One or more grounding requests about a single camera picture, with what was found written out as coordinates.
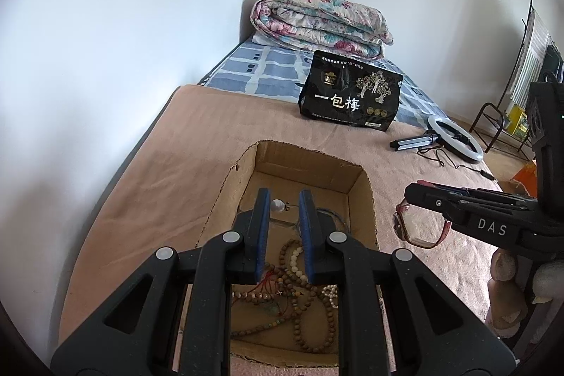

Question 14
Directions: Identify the black snack bag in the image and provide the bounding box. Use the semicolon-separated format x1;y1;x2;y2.
298;50;403;132

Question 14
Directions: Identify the pink bed blanket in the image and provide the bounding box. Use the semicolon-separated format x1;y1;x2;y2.
59;85;493;339

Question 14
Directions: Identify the right hand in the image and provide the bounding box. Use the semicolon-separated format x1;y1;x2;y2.
486;248;563;344

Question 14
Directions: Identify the red strap wristwatch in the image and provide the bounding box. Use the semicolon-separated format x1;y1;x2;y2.
394;180;451;249

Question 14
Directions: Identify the cardboard box tray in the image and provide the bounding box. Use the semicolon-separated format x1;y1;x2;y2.
196;140;378;368

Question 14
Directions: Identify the white ring light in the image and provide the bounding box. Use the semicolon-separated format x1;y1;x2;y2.
427;116;484;163

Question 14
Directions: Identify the blue checked bed sheet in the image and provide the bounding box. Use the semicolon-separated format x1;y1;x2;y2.
197;39;447;126

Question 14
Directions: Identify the black metal rack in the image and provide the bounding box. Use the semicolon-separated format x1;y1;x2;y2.
470;0;534;160

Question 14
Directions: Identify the black bangle ring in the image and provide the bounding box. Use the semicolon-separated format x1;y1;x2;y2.
314;207;352;236

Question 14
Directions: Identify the striped hanging towel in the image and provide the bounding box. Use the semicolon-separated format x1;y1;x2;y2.
508;8;552;109

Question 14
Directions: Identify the black folded tripod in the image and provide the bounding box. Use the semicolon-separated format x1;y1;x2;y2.
389;134;439;152

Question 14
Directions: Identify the light jade bead bracelet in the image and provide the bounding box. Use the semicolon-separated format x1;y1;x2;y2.
286;245;310;278

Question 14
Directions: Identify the folded floral quilt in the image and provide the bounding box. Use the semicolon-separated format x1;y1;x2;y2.
250;0;394;60

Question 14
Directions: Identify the brown wooden bead mala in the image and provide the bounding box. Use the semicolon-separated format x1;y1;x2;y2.
231;239;338;354

